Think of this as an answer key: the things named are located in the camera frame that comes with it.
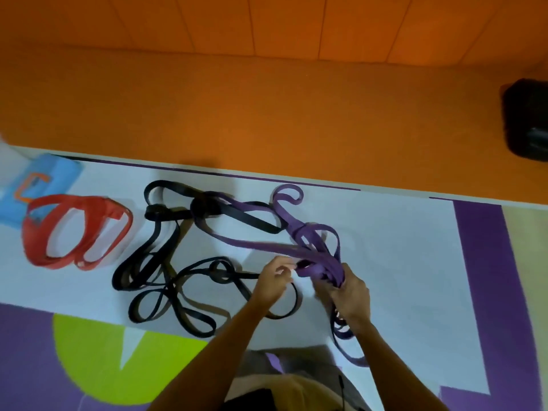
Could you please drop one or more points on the person's left hand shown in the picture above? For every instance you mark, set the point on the person's left hand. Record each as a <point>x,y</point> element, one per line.
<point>269,286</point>

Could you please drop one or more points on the person's right hand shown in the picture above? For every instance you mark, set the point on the person's right hand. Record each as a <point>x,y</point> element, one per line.
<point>352,299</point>

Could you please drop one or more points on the person's left fingers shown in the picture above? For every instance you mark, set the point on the person's left fingers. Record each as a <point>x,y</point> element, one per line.
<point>282,266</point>

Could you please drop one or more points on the person's right fingers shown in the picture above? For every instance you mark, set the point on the person's right fingers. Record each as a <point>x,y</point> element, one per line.
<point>328,290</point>

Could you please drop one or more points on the purple resistance band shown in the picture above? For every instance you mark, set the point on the purple resistance band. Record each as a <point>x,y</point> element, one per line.
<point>257,242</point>

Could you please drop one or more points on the person's left forearm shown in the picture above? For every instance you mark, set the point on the person's left forearm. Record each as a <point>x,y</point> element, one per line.
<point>214,359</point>

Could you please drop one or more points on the person's right forearm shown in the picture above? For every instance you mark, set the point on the person's right forearm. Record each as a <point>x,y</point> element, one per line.
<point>394,372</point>

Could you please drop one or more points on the colourful patterned play mat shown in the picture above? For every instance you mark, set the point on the colourful patterned play mat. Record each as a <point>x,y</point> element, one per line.
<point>406,252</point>

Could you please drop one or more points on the black resistance band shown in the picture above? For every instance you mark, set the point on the black resistance band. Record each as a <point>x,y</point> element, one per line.
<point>188,325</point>
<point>159,235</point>

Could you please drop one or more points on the red resistance band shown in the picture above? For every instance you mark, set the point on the red resistance band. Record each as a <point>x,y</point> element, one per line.
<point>34,248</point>

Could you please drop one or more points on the black bag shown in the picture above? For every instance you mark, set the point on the black bag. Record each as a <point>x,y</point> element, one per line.
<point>526,119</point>

